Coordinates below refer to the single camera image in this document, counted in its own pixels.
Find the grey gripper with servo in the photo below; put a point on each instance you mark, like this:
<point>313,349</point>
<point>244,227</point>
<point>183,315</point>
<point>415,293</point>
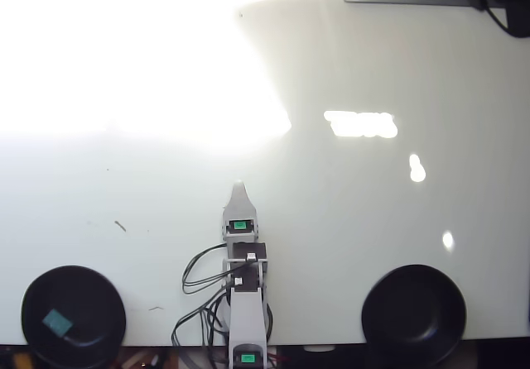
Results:
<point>240,230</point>

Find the black round bowl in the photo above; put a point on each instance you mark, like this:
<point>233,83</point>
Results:
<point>83,294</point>
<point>414,315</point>

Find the yellow object under table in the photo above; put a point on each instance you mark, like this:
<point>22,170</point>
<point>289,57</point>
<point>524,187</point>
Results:
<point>21,360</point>

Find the blue cube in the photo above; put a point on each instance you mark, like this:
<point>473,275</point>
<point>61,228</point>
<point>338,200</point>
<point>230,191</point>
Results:
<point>57,322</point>

